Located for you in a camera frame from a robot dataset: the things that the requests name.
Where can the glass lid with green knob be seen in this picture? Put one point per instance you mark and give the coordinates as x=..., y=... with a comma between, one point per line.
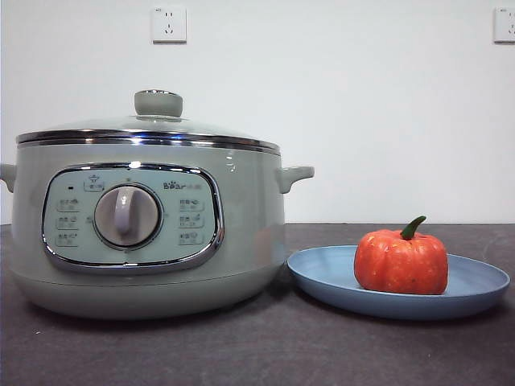
x=157, y=103

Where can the orange pumpkin with green stem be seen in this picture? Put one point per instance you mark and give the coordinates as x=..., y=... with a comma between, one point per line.
x=402, y=265

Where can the pale green electric steamer pot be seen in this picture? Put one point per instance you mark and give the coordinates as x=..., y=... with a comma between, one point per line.
x=249, y=225

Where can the blue plate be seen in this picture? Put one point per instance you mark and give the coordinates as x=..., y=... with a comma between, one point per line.
x=322, y=273

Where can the white wall socket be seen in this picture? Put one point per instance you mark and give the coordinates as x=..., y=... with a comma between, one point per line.
x=505, y=25
x=169, y=25

